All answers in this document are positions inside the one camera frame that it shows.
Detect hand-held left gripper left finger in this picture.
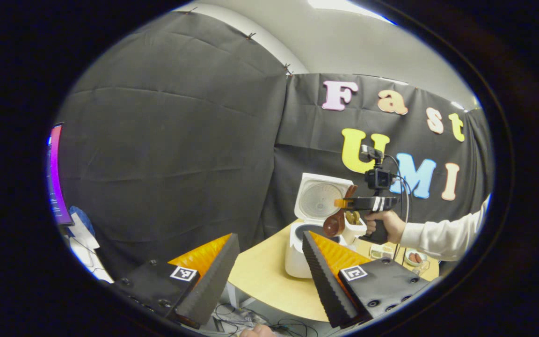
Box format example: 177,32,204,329
113,233,240,328

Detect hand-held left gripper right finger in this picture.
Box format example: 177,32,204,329
301,230,431,328

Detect dark wooden spoon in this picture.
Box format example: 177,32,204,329
323,185,358,237

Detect white rice cooker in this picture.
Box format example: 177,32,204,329
284,173,355,279

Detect white toaster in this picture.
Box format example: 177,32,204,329
342,213,368,246

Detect white divided bean plate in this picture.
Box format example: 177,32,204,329
370,243,396,259

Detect pale green round plate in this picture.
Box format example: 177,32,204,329
404,250,428,267

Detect white paper sheets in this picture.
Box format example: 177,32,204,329
66,213,114,284

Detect black backdrop cloth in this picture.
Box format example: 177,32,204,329
57,10,493,281

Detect blue cloth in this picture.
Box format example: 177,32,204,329
69,206,96,237

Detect large ceiling light panel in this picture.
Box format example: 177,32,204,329
307,0,395,25

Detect computer monitor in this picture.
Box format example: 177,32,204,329
47,123,74,227

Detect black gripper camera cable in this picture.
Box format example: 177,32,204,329
382,154,413,261

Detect black floor cables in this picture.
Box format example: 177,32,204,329
213,303,319,337

